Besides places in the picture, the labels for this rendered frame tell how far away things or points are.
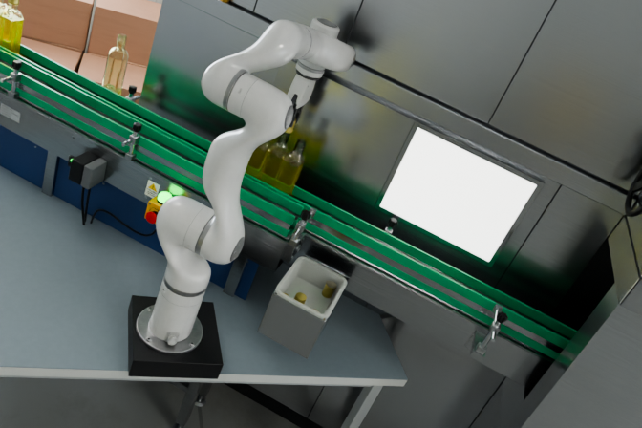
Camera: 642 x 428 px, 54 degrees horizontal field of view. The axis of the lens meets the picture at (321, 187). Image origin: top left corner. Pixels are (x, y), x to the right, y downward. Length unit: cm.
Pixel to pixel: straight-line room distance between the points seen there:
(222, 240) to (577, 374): 102
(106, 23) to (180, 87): 196
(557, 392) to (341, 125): 101
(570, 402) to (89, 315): 139
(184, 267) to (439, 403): 124
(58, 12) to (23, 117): 196
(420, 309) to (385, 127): 58
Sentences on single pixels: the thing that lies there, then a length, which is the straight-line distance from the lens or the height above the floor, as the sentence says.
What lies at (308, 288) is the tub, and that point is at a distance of 198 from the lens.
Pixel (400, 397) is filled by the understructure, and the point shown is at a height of 45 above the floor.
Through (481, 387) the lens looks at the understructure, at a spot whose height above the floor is 68.
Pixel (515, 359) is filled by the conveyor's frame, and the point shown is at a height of 100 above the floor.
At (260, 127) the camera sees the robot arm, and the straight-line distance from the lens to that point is 142.
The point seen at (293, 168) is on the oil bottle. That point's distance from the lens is 197.
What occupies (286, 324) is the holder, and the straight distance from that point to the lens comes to 186.
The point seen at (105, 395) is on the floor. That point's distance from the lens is 275.
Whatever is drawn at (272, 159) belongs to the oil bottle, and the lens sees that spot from 199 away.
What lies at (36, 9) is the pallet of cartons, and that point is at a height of 65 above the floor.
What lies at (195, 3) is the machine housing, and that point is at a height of 152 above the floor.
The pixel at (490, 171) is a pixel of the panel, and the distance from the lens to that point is 199.
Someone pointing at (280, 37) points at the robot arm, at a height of 171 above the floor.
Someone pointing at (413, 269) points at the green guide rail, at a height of 111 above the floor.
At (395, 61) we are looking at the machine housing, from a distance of 196.
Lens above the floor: 215
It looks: 29 degrees down
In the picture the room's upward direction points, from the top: 23 degrees clockwise
